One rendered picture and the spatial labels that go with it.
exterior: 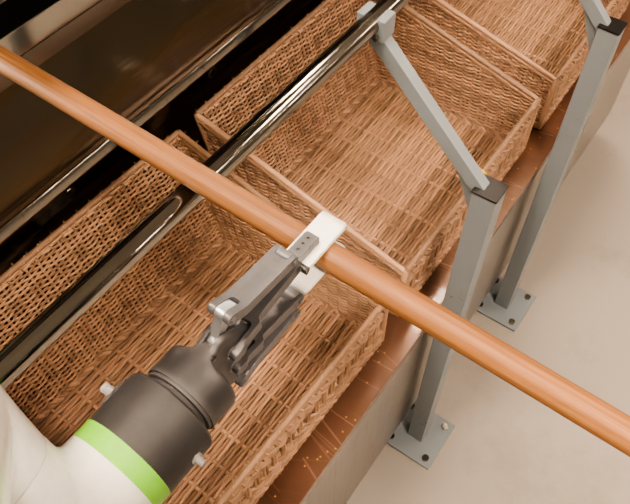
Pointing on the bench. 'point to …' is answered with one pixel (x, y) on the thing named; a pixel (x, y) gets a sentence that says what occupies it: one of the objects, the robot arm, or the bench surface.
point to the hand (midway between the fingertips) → (315, 252)
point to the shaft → (338, 261)
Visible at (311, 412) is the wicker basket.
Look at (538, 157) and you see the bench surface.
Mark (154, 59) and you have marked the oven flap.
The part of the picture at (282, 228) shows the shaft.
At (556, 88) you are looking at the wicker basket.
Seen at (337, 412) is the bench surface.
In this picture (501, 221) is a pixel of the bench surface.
